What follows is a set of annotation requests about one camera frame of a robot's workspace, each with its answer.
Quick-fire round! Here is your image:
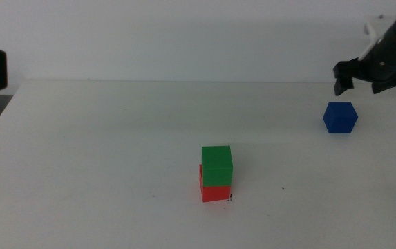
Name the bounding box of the blue cube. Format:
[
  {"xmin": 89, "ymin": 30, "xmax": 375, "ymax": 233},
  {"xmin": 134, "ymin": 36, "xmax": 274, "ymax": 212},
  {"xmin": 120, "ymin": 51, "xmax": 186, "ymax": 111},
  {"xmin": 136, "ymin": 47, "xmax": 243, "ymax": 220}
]
[{"xmin": 322, "ymin": 101, "xmax": 359, "ymax": 134}]

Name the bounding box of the red cube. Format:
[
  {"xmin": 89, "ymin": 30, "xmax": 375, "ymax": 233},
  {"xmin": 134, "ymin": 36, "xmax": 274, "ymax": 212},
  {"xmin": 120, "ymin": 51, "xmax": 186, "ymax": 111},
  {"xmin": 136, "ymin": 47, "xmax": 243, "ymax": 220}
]
[{"xmin": 198, "ymin": 163, "xmax": 232, "ymax": 203}]

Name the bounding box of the green cube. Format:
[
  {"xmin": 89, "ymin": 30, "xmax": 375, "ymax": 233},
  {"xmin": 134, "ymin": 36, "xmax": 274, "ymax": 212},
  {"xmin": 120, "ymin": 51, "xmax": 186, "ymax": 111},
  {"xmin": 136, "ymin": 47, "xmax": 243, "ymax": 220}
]
[{"xmin": 200, "ymin": 145, "xmax": 234, "ymax": 188}]

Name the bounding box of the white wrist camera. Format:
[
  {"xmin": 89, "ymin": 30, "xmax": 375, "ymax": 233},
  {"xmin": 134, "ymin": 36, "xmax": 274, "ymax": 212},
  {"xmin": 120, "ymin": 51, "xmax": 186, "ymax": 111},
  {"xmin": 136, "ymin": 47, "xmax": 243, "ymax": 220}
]
[{"xmin": 357, "ymin": 14, "xmax": 394, "ymax": 62}]

